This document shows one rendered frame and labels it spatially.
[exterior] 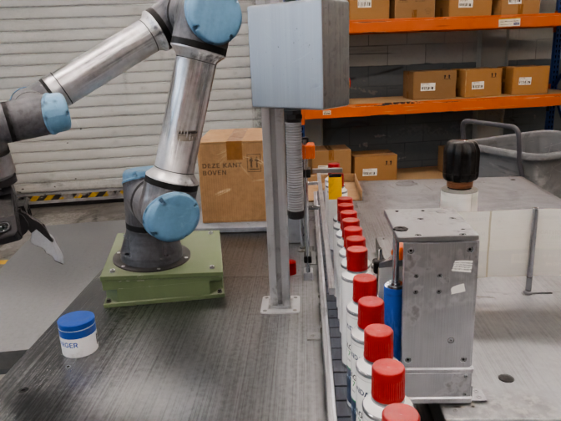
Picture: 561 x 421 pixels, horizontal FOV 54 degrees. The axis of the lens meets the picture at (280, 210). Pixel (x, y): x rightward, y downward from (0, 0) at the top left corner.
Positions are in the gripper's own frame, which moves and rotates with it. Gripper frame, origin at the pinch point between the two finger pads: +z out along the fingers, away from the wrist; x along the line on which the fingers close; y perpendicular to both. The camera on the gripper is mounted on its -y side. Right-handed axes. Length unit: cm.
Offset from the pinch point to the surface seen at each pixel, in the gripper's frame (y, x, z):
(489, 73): 315, -358, 54
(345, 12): -12, -67, -42
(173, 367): -21.4, -23.8, 15.6
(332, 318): -24, -56, 13
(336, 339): -31, -53, 12
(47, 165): 449, 41, 99
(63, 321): -7.5, -5.5, 8.1
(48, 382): -18.0, -1.8, 13.7
